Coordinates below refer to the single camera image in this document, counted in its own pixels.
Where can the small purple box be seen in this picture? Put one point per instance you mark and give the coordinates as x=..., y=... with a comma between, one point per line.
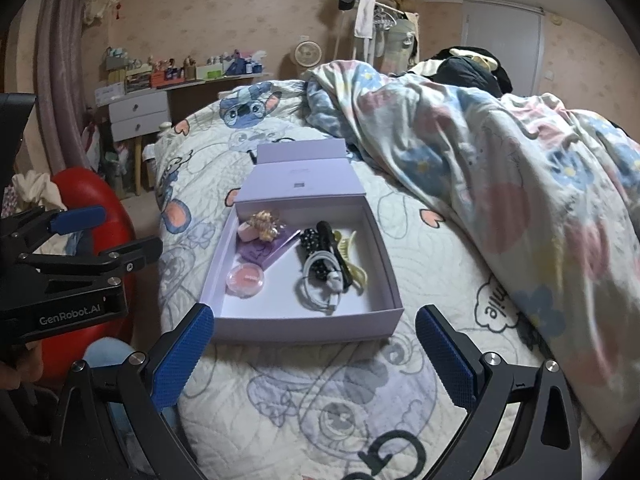
x=265, y=252

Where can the pile of light clothes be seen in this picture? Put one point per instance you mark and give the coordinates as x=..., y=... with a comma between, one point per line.
x=37, y=187

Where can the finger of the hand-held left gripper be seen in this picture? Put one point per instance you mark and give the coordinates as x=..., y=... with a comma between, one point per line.
x=135, y=255
x=80, y=219

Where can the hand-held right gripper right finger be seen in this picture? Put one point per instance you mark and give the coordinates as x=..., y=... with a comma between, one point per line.
x=445, y=360

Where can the black clothing pile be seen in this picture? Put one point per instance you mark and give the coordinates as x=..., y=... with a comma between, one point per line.
x=470, y=72

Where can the lavender cardboard box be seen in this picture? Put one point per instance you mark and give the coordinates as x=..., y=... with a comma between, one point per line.
x=300, y=327

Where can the small white fan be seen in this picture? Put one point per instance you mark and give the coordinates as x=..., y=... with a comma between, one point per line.
x=306, y=53

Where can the white clothes rack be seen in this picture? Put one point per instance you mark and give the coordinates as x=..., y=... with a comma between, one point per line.
x=395, y=5

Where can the person's left hand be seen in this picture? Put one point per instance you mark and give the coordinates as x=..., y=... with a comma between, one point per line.
x=20, y=367

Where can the pink curtain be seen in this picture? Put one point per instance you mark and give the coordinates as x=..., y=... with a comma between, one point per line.
x=60, y=60

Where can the floral pastel duvet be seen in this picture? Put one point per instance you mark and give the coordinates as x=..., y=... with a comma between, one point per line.
x=475, y=160

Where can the white door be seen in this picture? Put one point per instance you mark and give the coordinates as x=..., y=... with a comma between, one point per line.
x=500, y=45

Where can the row of desk trinkets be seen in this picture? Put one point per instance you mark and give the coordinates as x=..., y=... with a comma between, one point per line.
x=175, y=70

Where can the cream wall ornament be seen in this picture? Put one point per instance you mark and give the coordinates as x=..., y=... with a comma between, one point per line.
x=102, y=5

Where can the grey green bag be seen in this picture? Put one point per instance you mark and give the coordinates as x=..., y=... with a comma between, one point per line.
x=400, y=42

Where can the black headband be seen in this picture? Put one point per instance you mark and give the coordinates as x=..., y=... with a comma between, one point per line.
x=325, y=232

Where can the gold flower hair clip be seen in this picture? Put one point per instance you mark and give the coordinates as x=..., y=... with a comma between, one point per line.
x=265, y=225

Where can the yellow hair claw clip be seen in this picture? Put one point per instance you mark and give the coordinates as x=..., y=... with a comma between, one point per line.
x=352, y=260

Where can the pink compact with clear lid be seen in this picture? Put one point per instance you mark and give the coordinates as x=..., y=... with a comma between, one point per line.
x=245, y=280

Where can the white towel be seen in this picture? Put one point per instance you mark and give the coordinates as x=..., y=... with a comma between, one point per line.
x=364, y=17

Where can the red chair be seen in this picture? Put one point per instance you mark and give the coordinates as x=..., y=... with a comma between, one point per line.
x=100, y=195

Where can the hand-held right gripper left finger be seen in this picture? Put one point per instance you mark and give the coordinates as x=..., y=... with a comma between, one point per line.
x=182, y=355

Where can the white drawer cabinet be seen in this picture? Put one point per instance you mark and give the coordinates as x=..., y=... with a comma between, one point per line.
x=137, y=115

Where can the pink round jar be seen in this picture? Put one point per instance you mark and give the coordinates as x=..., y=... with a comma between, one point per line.
x=248, y=232

